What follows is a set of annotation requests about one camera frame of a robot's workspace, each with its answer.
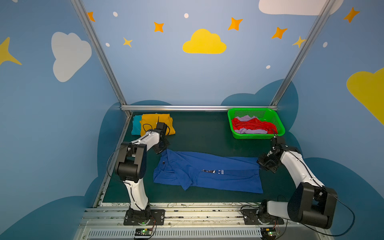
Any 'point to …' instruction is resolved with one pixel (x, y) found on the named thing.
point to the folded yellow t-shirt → (149, 122)
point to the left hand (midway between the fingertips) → (166, 147)
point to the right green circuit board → (268, 232)
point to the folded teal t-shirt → (136, 124)
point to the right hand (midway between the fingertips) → (261, 163)
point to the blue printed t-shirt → (192, 170)
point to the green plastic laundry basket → (262, 114)
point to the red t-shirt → (255, 124)
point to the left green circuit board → (147, 232)
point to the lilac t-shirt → (246, 118)
